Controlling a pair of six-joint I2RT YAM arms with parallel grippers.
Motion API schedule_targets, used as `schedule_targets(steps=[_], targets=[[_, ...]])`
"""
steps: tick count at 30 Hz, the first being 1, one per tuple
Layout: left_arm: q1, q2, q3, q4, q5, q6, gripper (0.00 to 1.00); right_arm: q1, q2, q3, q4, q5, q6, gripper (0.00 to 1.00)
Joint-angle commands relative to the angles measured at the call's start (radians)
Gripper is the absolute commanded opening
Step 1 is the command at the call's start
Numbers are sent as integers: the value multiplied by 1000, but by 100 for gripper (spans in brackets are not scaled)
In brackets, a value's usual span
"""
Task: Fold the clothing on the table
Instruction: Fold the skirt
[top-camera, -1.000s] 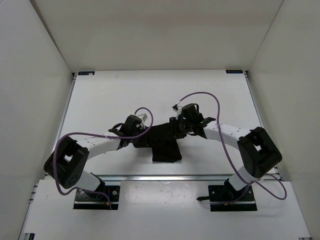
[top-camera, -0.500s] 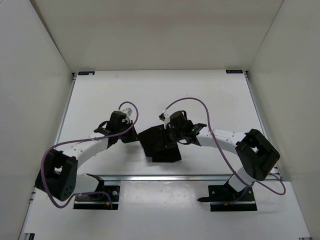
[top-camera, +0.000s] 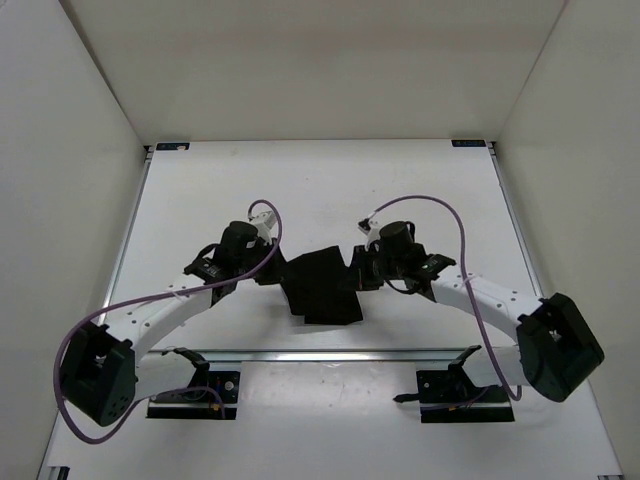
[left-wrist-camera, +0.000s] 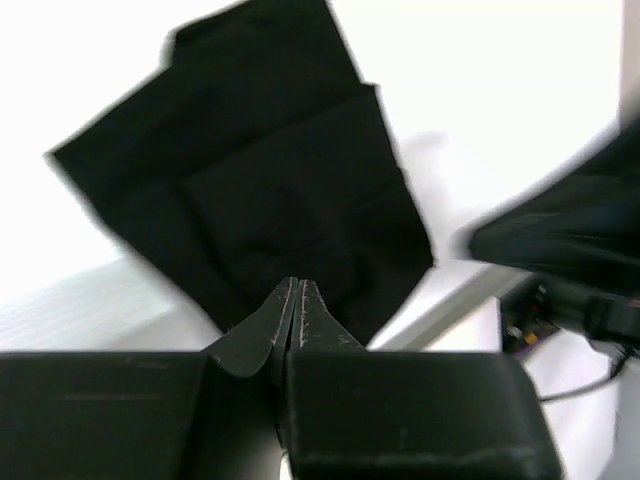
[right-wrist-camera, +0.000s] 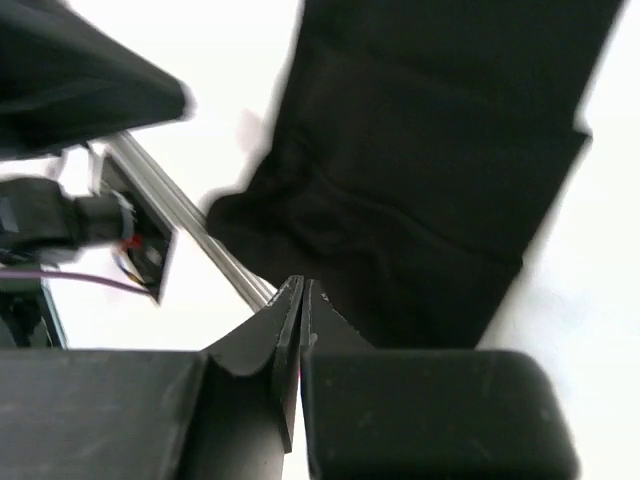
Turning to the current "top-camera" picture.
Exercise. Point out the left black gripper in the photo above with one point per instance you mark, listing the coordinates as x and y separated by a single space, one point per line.
276 271

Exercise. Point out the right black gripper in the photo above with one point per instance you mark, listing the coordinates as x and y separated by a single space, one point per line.
358 269

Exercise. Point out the black skirt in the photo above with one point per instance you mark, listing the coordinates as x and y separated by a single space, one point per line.
311 285

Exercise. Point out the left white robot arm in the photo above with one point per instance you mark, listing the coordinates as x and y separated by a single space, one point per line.
106 368

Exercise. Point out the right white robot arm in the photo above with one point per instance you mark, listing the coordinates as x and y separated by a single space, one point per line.
553 351

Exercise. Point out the right blue corner label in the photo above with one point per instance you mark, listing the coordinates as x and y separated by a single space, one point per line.
468 143

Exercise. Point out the blue corner label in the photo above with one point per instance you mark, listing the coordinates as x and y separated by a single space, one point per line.
468 143
172 146

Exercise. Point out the left blue corner label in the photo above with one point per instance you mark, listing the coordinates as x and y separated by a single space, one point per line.
172 146

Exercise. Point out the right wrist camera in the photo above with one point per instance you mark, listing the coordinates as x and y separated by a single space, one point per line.
371 229

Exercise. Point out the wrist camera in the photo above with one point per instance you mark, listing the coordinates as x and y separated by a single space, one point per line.
264 223
371 229

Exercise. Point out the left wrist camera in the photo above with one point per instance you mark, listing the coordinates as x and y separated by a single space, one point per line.
264 223

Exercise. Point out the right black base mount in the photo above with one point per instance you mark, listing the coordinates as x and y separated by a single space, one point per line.
447 396

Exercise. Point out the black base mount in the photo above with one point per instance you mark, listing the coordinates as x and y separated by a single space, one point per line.
201 404
447 396

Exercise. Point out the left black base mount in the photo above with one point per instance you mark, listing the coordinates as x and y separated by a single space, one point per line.
201 404

